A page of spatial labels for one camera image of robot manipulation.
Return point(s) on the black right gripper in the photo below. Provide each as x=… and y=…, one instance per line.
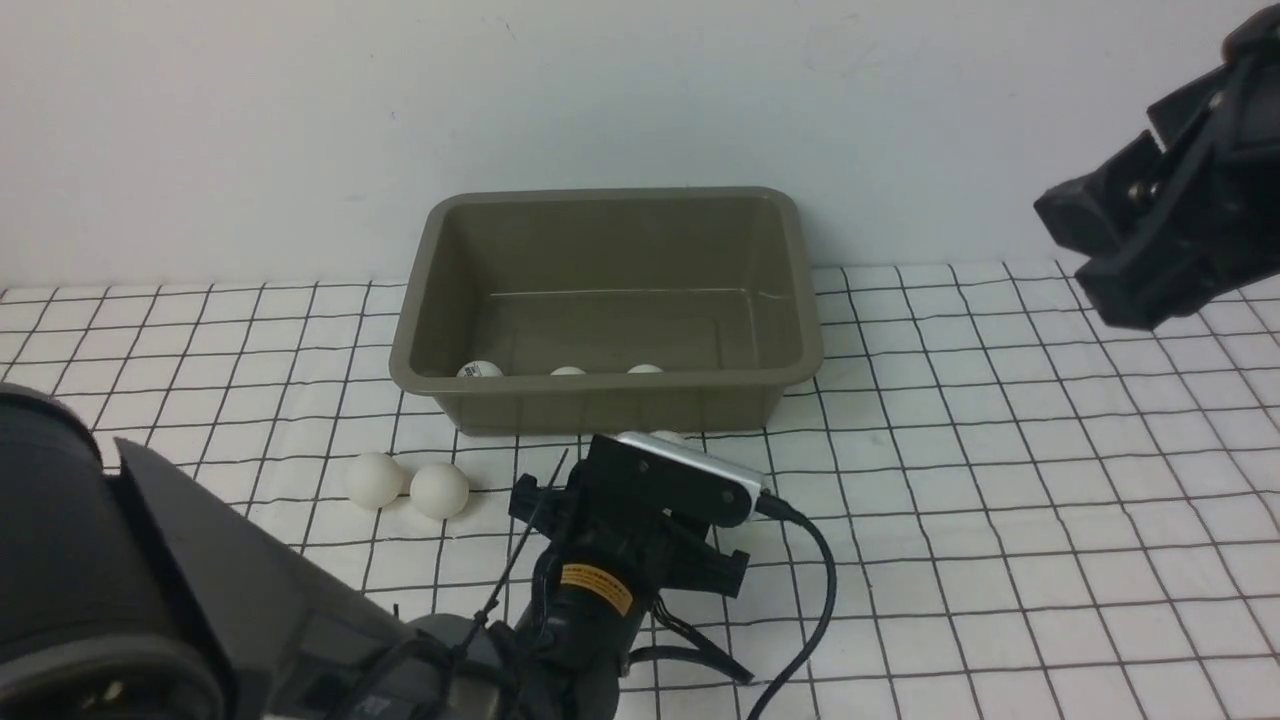
x=1210, y=198

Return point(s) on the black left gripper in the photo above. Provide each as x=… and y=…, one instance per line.
x=596, y=605

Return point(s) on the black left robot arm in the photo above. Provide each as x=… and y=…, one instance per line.
x=140, y=595

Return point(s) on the olive green plastic bin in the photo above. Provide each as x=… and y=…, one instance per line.
x=712, y=284

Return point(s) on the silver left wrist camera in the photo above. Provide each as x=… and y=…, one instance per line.
x=645, y=472

